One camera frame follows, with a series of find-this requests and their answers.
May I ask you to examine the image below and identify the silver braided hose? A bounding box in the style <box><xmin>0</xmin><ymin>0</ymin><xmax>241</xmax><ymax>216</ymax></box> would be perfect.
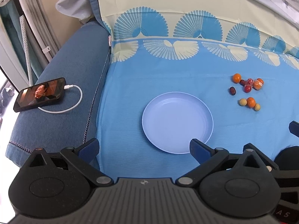
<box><xmin>19</xmin><ymin>14</ymin><xmax>34</xmax><ymax>87</ymax></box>

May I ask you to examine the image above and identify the red fruit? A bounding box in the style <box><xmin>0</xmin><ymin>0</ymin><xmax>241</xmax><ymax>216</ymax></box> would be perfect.
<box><xmin>244</xmin><ymin>84</ymin><xmax>252</xmax><ymax>93</ymax></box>
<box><xmin>246</xmin><ymin>78</ymin><xmax>254</xmax><ymax>85</ymax></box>

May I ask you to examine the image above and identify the dark red jujube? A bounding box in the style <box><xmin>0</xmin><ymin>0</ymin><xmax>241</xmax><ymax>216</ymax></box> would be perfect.
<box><xmin>229</xmin><ymin>86</ymin><xmax>236</xmax><ymax>96</ymax></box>
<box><xmin>240</xmin><ymin>79</ymin><xmax>246</xmax><ymax>86</ymax></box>

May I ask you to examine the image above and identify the light blue round plate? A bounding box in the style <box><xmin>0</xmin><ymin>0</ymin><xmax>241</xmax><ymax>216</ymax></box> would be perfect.
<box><xmin>141</xmin><ymin>91</ymin><xmax>214</xmax><ymax>154</ymax></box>

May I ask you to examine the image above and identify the white charging cable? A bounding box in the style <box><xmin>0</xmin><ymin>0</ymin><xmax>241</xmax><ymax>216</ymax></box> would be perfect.
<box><xmin>37</xmin><ymin>84</ymin><xmax>84</xmax><ymax>115</ymax></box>

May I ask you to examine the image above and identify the blue fabric sofa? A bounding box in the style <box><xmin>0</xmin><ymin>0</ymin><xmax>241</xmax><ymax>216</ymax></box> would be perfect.
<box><xmin>6</xmin><ymin>0</ymin><xmax>111</xmax><ymax>167</ymax></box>

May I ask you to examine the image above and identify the yellow-green longan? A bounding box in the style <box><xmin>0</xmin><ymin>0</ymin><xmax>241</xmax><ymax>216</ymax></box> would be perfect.
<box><xmin>239</xmin><ymin>98</ymin><xmax>247</xmax><ymax>106</ymax></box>
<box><xmin>254</xmin><ymin>103</ymin><xmax>261</xmax><ymax>111</ymax></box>

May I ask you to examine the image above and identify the small orange tangerine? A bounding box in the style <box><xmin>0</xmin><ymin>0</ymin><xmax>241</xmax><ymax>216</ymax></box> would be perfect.
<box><xmin>256</xmin><ymin>78</ymin><xmax>264</xmax><ymax>85</ymax></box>

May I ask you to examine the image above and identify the black smartphone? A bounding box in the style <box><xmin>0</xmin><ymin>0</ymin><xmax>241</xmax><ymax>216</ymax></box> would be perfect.
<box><xmin>13</xmin><ymin>77</ymin><xmax>66</xmax><ymax>112</ymax></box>

